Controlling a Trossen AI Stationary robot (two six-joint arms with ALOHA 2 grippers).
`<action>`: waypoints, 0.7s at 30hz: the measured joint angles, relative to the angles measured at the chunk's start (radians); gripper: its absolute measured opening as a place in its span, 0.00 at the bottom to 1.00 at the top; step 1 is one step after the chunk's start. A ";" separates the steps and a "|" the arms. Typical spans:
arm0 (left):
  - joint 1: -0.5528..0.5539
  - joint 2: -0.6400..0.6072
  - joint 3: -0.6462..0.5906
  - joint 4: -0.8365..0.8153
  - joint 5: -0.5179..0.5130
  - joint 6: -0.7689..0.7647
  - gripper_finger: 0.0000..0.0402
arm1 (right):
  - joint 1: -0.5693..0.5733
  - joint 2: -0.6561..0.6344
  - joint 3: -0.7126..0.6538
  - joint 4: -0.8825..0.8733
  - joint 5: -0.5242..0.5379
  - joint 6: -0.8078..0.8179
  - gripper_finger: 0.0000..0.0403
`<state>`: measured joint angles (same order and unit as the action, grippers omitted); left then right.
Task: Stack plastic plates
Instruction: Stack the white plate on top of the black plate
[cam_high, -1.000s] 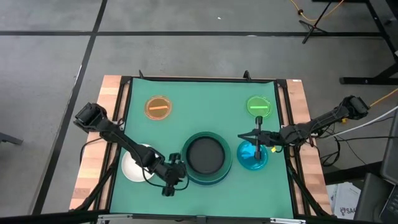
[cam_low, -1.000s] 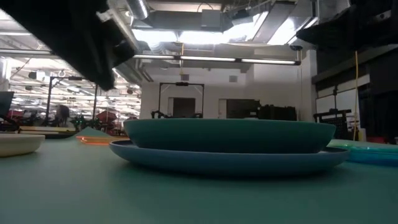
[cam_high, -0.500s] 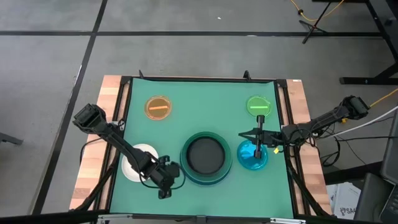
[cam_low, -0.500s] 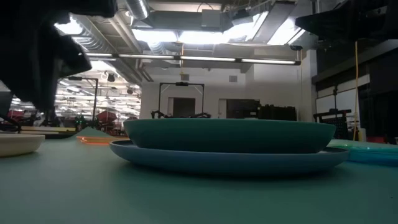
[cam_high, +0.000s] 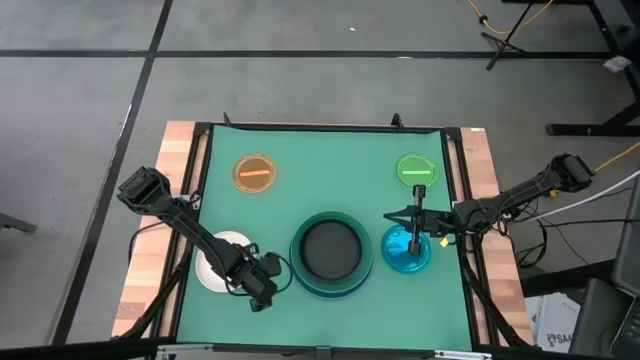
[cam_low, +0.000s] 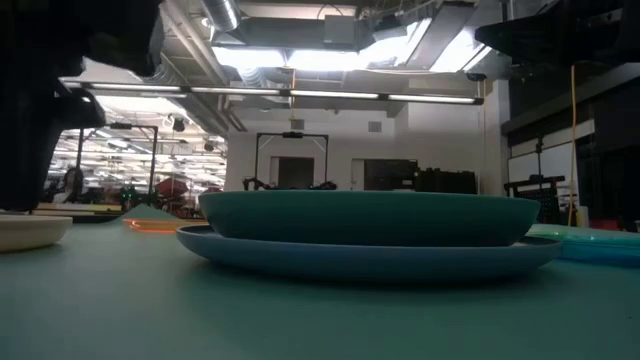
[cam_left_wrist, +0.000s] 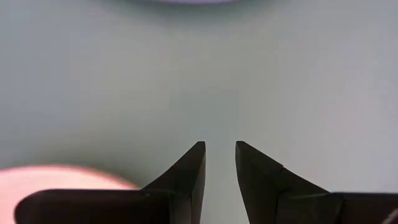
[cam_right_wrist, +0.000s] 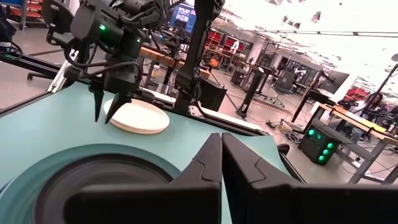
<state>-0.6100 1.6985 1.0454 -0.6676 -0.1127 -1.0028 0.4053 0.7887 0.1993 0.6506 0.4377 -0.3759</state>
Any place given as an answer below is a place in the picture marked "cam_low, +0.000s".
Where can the person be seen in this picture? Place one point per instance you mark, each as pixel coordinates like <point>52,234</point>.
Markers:
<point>72,184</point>

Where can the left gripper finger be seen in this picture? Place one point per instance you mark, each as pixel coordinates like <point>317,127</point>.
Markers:
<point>20,187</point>

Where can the teal bowl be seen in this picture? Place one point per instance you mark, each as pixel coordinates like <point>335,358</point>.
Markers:
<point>370,217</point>

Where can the cyan translucent plastic plate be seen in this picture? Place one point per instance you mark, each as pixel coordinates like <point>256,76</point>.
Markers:
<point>600,250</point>

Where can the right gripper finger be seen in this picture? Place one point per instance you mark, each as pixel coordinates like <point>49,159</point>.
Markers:
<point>505,36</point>

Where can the dark wall panel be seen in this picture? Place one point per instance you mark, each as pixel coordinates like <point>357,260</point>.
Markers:
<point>390,175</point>

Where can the cream plastic plate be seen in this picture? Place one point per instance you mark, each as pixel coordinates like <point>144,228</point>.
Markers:
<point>30,232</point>

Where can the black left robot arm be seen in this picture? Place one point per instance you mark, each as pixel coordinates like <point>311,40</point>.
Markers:
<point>30,30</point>

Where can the orange translucent plastic plate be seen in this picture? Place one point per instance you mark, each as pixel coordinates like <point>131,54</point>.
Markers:
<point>160,225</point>

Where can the black cabinet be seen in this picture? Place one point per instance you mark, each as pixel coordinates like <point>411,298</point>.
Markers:
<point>447,181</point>

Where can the white board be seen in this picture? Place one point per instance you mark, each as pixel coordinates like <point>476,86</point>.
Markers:
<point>555,162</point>

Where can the black equipment cart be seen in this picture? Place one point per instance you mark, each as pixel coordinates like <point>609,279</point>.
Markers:
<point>542,197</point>

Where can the long ceiling light bar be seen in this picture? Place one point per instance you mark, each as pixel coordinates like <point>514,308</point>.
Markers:
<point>325,94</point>

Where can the red machine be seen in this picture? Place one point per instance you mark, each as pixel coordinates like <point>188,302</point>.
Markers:
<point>172,187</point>

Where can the wooden workbench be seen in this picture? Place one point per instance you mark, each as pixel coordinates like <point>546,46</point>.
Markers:
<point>75,207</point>

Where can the silver ventilation duct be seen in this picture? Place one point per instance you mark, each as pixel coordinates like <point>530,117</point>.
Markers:
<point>220,12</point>

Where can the light green translucent plate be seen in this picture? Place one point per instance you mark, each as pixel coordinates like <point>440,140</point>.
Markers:
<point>575,231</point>

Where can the black gantry frame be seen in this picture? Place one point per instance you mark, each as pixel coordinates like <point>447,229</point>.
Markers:
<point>292,134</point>
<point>120,126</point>

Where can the black background robot arm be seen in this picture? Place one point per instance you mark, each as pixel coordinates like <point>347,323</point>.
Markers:
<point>322,186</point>
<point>257,184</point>

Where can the large blue plastic plate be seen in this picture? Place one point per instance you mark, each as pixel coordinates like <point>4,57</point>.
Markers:
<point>370,262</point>

